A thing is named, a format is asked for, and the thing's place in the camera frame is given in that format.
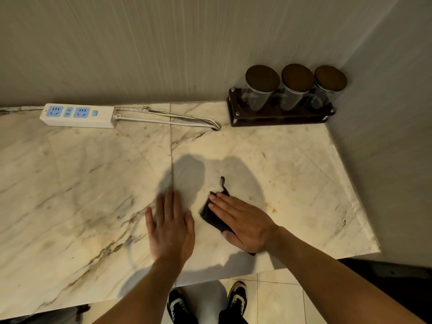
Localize person's left hand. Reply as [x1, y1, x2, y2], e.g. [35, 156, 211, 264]
[145, 189, 196, 267]

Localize person's right hand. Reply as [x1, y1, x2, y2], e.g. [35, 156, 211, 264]
[207, 192, 281, 255]

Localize dark cloth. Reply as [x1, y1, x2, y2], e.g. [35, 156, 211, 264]
[199, 176, 257, 257]

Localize person's right forearm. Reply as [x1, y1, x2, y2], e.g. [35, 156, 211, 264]
[266, 225, 428, 324]

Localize person's left forearm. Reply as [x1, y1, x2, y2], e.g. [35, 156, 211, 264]
[93, 258, 189, 324]

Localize person's left black shoe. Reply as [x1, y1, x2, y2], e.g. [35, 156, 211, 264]
[166, 288, 191, 324]

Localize person's black shoe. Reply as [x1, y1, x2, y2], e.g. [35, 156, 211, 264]
[226, 280, 248, 318]
[166, 288, 191, 324]

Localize person's right black shoe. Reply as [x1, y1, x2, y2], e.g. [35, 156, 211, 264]
[226, 280, 248, 318]

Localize person's dark trousers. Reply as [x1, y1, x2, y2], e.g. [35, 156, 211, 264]
[175, 308, 249, 324]

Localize white marble countertop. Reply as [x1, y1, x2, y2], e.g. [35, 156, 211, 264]
[0, 101, 381, 321]

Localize dark wooden jar rack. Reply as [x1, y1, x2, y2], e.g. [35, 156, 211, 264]
[226, 87, 337, 128]

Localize white power strip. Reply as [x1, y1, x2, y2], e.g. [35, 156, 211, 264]
[39, 103, 119, 129]

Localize glass jar with wooden lid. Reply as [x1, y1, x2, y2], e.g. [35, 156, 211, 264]
[280, 63, 315, 112]
[309, 65, 348, 110]
[241, 65, 281, 112]

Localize white power cable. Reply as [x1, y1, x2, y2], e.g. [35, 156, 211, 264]
[113, 112, 222, 132]

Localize thin grey wire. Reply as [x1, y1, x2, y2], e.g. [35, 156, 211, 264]
[0, 105, 222, 131]

